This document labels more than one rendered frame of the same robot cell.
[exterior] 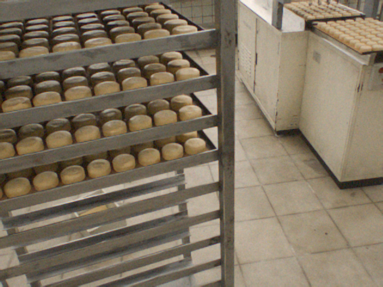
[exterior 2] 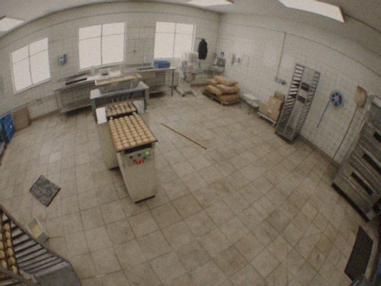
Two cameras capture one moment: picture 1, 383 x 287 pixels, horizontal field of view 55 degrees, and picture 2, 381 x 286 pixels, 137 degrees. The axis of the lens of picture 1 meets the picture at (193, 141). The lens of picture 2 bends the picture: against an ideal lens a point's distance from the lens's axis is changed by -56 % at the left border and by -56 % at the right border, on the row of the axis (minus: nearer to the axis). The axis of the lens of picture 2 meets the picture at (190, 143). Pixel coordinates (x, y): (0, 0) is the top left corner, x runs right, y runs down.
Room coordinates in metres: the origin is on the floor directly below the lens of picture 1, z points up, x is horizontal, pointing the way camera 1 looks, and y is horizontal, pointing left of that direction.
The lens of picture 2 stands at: (0.56, -0.89, 1.81)
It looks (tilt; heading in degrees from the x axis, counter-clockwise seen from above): 36 degrees down; 330
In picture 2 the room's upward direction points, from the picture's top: 7 degrees clockwise
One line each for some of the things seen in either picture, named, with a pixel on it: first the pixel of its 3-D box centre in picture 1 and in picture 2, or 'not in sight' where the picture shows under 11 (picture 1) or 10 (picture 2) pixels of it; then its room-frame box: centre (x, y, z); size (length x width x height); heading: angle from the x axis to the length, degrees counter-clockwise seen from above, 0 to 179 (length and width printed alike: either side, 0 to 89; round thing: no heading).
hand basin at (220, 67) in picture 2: not in sight; (218, 65); (5.43, -4.49, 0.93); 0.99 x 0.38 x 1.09; 6
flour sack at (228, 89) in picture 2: not in sight; (229, 87); (4.31, -4.17, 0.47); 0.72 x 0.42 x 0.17; 101
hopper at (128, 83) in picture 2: not in sight; (117, 83); (2.62, -0.98, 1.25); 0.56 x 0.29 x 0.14; 95
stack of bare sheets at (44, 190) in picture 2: not in sight; (43, 189); (2.35, 0.56, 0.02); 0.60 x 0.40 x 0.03; 52
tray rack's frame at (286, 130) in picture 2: not in sight; (299, 102); (2.20, -4.58, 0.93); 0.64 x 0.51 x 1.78; 99
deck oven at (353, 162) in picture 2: not in sight; (378, 161); (-0.19, -4.63, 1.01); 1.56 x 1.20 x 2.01; 6
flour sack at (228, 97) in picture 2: not in sight; (228, 96); (4.29, -4.20, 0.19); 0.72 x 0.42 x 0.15; 100
